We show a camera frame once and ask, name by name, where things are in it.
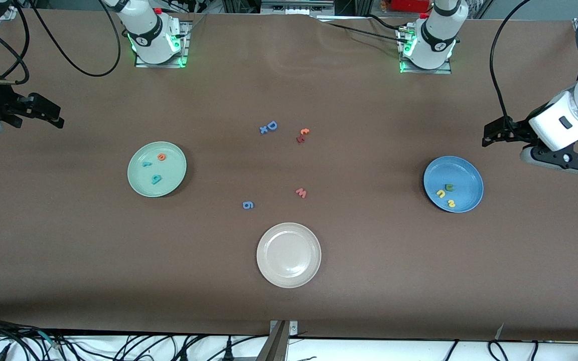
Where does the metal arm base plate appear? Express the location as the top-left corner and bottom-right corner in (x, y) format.
(398, 28), (453, 75)
(134, 20), (192, 69)

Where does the blue plate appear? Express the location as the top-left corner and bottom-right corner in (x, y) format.
(423, 156), (484, 213)

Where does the beige plate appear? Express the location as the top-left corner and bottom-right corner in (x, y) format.
(256, 223), (322, 289)

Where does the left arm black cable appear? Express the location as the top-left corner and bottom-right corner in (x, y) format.
(490, 0), (533, 128)

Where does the table cover sheet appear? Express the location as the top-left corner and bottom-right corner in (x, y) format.
(0, 9), (578, 342)

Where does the green tipped cable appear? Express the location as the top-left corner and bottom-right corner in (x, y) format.
(28, 328), (66, 349)

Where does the aluminium frame profile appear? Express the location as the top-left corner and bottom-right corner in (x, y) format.
(221, 0), (262, 14)

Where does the metal clamp bracket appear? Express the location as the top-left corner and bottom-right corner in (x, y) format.
(256, 320), (299, 361)

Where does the black cable lying on table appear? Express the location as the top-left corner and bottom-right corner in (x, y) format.
(319, 14), (412, 46)

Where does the right arm long black cable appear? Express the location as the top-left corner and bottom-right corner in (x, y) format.
(28, 0), (120, 77)

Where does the red box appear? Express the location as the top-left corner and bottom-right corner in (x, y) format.
(392, 0), (431, 13)

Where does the pale green plate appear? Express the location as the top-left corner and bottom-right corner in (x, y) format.
(127, 141), (188, 198)

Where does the grey metal box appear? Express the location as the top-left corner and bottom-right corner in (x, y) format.
(260, 0), (336, 17)

